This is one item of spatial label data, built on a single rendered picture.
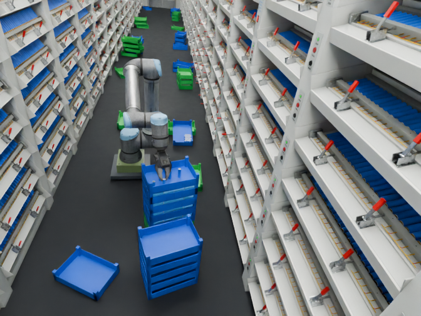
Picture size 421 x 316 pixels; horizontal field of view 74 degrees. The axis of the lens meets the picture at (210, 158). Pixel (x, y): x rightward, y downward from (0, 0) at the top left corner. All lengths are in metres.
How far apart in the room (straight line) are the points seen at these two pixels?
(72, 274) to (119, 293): 0.31
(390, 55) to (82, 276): 1.81
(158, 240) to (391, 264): 1.16
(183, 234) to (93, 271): 0.61
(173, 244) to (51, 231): 0.95
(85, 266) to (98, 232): 0.26
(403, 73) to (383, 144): 0.17
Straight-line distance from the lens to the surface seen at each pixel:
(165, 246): 1.60
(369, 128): 0.85
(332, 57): 1.04
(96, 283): 1.91
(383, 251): 0.81
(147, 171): 1.79
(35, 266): 2.09
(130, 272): 1.92
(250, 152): 1.70
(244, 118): 1.83
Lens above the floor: 1.60
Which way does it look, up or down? 35 degrees down
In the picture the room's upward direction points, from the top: 7 degrees clockwise
